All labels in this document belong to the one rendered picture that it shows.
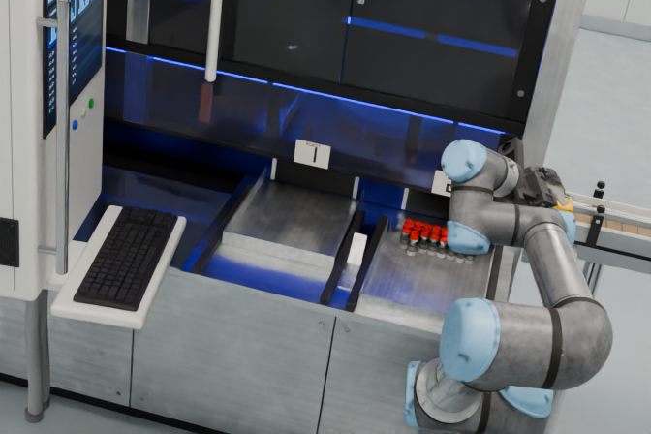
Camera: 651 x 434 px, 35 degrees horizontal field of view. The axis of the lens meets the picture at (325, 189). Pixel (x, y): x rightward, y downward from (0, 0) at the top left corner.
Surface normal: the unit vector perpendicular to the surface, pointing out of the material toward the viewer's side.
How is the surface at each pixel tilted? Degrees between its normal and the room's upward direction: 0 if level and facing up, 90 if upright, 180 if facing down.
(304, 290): 0
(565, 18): 90
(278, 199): 0
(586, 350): 56
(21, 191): 90
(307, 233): 0
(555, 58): 90
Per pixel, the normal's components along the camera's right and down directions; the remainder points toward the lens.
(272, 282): 0.13, -0.87
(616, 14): -0.23, 0.44
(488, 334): 0.03, -0.25
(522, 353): 0.04, 0.01
